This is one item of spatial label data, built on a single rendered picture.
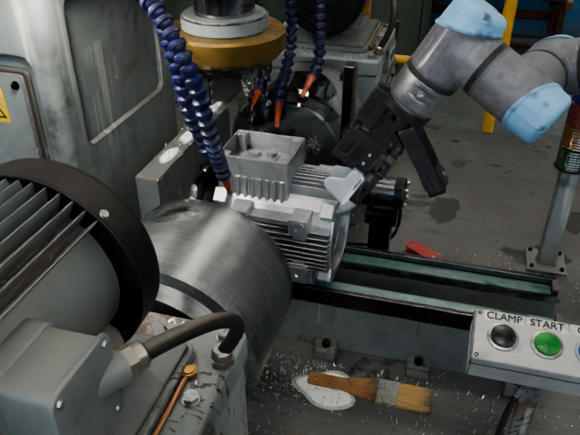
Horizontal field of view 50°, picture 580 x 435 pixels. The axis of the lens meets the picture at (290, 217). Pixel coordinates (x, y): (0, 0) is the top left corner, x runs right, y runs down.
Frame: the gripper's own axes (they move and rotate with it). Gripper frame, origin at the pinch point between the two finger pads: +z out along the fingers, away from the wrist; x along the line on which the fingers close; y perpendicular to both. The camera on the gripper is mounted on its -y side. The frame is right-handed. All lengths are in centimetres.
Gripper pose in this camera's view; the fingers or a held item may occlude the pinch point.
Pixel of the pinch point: (345, 209)
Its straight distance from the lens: 96.8
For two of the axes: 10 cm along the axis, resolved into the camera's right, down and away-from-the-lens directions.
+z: -4.8, 6.6, 5.8
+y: -8.4, -5.5, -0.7
